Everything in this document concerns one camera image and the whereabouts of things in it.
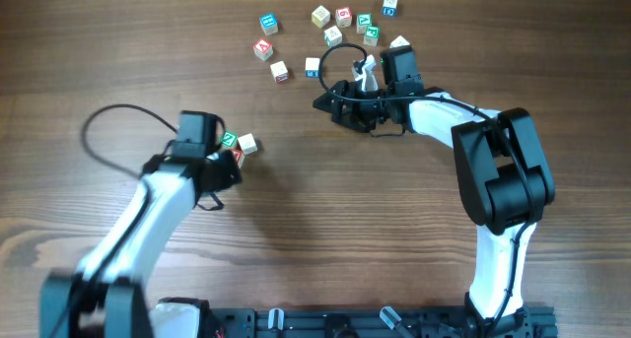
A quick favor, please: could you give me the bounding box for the green F wooden block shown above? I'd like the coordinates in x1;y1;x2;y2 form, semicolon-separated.
363;26;381;46

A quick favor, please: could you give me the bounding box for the plain block blue side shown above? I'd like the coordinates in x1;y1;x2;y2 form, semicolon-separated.
305;57;320;79

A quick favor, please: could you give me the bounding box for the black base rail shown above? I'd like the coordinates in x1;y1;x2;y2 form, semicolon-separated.
212;306;559;338

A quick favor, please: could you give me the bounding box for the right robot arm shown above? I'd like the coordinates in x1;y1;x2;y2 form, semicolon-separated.
313;45;555;334

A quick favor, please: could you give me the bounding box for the blue-top wooden block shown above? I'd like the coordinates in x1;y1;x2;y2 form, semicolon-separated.
259;13;279;35

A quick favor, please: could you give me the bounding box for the green Z wooden block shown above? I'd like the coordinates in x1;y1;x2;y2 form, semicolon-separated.
221;131;238;149

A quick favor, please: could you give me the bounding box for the plain block yellow side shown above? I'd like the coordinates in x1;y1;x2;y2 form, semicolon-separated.
238;133;258;155

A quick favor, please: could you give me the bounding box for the plain block red side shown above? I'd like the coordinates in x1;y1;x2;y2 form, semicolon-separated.
270;61;289;83

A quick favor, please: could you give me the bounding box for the yellow-top wooden block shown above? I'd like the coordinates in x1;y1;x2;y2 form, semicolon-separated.
312;5;331;29

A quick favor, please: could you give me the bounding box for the right camera cable black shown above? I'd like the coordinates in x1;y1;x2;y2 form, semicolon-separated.
317;42;536;329

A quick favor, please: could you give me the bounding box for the red M wooden block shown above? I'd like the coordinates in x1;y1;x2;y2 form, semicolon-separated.
232;149;245;168

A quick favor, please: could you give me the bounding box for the red 9 wooden block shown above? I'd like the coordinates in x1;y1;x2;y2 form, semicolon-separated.
335;7;353;29

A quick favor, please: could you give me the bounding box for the camera cable black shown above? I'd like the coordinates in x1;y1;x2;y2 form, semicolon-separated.
48;103;179;338
317;42;536;329

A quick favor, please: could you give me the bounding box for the plain block far right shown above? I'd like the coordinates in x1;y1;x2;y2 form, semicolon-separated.
389;35;410;48

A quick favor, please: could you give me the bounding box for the green V wooden block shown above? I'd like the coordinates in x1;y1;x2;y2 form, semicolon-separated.
356;13;373;34

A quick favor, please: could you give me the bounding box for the left camera cable black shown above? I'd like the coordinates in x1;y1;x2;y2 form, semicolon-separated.
48;103;179;338

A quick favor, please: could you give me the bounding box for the red A wooden block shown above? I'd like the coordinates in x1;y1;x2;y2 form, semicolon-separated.
253;38;274;61

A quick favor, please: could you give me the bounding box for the block blue C side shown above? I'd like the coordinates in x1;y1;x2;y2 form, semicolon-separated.
382;0;398;17

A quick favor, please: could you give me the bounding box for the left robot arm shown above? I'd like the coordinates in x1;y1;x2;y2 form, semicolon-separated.
39;111;242;337

